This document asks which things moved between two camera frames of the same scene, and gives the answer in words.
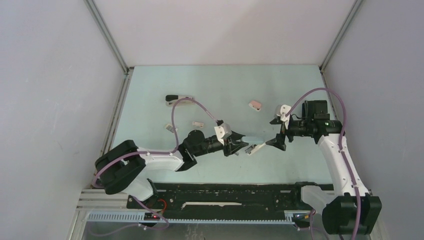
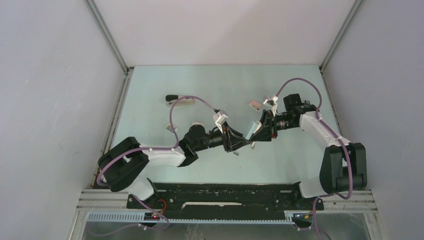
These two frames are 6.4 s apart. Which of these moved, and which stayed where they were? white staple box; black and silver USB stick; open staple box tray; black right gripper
Moved: black right gripper
Stayed: white staple box; open staple box tray; black and silver USB stick
